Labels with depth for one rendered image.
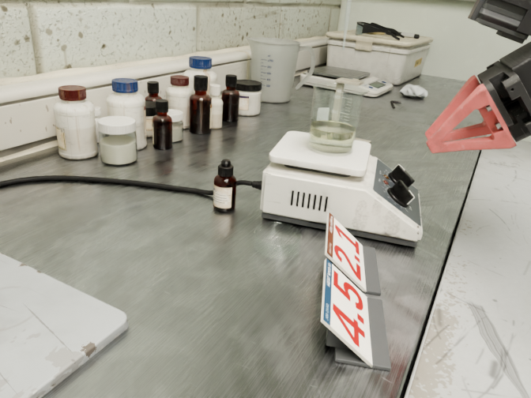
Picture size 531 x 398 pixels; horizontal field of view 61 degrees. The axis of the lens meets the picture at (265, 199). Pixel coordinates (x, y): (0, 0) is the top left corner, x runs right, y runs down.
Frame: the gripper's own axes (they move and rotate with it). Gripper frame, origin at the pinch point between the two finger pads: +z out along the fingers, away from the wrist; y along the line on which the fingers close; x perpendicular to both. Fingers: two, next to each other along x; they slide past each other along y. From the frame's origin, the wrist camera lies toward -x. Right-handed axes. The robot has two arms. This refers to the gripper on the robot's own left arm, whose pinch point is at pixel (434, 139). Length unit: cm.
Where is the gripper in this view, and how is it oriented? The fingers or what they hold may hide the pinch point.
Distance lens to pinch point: 53.0
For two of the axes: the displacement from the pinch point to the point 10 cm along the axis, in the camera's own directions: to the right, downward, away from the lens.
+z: -7.8, 4.4, 4.5
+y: -2.8, 4.0, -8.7
